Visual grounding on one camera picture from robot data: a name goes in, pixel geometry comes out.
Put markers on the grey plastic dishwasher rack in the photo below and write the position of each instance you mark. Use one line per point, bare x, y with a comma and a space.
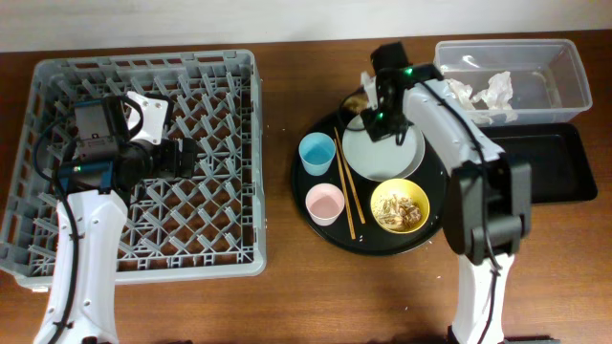
209, 226

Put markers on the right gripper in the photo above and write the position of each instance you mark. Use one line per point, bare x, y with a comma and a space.
369, 117

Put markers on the light blue cup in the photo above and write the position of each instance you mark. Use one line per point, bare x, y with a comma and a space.
316, 151

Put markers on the white paper napkin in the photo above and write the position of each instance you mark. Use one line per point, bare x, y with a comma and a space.
485, 105

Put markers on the round black serving tray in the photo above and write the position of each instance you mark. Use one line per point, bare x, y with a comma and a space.
371, 239

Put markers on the brown snack wrapper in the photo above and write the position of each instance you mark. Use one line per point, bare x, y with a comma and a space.
356, 103

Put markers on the clear plastic waste bin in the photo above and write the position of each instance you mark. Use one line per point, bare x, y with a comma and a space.
549, 81

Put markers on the wooden chopstick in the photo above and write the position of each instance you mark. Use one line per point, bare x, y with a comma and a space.
350, 178
344, 192

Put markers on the yellow bowl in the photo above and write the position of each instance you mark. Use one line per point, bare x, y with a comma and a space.
403, 187

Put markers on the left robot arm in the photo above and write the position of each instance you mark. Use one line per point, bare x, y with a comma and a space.
119, 143

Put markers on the white round plate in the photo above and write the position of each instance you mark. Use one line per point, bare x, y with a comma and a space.
382, 160

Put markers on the black rectangular tray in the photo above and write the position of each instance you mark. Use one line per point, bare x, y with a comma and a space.
560, 169

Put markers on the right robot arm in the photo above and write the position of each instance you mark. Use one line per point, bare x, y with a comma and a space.
487, 210

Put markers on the pink cup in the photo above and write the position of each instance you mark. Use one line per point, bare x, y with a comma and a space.
324, 203

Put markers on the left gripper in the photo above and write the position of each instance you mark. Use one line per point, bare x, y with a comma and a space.
170, 166

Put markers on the food scraps peanuts and rice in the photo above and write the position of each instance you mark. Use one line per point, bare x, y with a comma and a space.
398, 213

